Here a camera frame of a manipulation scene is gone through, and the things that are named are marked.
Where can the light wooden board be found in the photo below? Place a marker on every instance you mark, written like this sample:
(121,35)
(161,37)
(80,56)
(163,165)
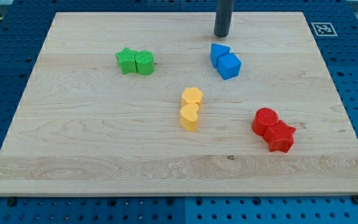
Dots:
(84,129)

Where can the green star block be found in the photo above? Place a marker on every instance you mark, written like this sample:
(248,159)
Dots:
(126,60)

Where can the green rounded block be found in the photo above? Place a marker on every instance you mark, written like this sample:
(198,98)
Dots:
(144,61)

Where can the red cylinder block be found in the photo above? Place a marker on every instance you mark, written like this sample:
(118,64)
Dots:
(264,118)

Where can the yellow heart block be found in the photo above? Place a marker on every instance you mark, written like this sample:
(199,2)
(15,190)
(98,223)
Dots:
(189,117)

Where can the red star block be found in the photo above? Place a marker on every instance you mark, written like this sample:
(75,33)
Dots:
(279,137)

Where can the blue cube block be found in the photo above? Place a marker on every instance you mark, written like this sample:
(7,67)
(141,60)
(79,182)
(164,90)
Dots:
(228,66)

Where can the blue triangle block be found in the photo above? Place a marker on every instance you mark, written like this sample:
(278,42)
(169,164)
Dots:
(216,51)

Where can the white fiducial marker tag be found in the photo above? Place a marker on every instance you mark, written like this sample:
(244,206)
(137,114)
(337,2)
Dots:
(324,29)

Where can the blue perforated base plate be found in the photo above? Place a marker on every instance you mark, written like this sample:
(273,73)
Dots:
(23,30)

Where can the yellow hexagon block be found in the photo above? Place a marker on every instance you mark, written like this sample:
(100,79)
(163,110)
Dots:
(192,95)

